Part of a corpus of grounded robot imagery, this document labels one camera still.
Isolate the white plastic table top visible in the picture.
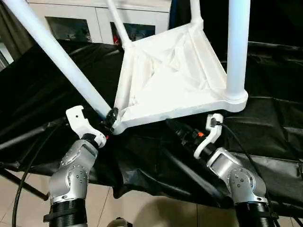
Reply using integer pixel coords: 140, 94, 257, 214
110, 20, 249, 136

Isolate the white plastic table leg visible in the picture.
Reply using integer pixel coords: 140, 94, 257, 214
189, 0, 204, 26
8, 0, 114, 119
224, 0, 251, 102
105, 0, 132, 47

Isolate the black mat cloth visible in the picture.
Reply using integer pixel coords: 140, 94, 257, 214
0, 39, 303, 217

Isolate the small brown rounded object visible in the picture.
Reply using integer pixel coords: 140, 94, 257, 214
107, 217, 133, 227

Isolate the black table stand leg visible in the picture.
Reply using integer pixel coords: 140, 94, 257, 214
0, 169, 49, 201

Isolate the white glass-door cabinet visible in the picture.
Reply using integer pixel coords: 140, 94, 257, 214
28, 0, 172, 45

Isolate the dark blue vertical panel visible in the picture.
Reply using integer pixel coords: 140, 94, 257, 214
168, 0, 178, 29

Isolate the glass sliding door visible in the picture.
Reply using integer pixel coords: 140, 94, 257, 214
0, 42, 14, 71

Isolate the grey curtain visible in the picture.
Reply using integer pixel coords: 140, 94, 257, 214
0, 0, 36, 71

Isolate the black backdrop cloth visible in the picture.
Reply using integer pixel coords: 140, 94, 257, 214
170, 0, 303, 48

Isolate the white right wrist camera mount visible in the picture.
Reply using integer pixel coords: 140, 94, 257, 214
193, 113, 224, 159

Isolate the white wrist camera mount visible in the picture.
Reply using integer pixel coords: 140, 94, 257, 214
193, 113, 224, 159
65, 105, 107, 149

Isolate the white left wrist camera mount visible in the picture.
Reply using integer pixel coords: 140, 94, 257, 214
65, 105, 107, 149

